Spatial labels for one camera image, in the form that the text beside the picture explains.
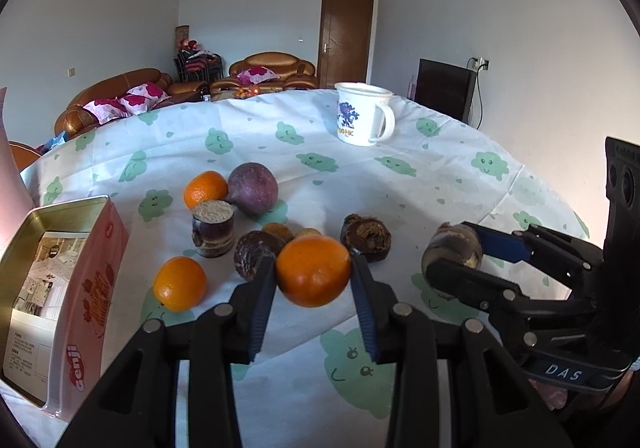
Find small mandarin orange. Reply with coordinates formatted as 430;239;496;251
152;256;207;312

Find large orange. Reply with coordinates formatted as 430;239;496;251
276;234;352;308

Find dark brown water chestnut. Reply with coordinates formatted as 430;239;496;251
233;230;285;282

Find small yellow longan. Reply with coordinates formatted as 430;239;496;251
262;223;295;243

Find mandarin orange back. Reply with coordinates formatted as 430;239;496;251
182;171;228;209

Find purple passion fruit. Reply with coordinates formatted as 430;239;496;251
226;162;279;217

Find person's right hand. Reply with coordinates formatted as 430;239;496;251
528;370;639;410

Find pink metal tin box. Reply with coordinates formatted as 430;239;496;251
1;195;128;421

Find black television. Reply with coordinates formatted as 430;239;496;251
413;59;477;124

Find white mug blue print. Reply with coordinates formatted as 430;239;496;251
334;82;396;147

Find white tablecloth green clouds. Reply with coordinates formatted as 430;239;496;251
2;90;588;446

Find pink electric kettle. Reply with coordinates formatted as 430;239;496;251
0;116;34;253

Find brown leather armchair sofa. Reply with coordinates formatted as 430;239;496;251
209;51;319;99

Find brown wooden door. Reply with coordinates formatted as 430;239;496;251
317;0;374;88

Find orange leather stool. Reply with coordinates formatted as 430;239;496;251
9;141;41;171

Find pink floral pillow armchair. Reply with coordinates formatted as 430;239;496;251
236;65;280;86

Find brown leather long sofa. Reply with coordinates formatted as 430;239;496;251
53;67;209;139

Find pink floral pillow left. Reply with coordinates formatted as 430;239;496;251
84;82;169;125

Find wooden coffee table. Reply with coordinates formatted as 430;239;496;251
202;86;280;102

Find stacked black chairs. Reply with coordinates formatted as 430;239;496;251
174;38;224;84

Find black depth camera box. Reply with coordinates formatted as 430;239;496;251
604;137;640;259

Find white wall socket cable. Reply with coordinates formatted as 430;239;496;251
466;55;492;129

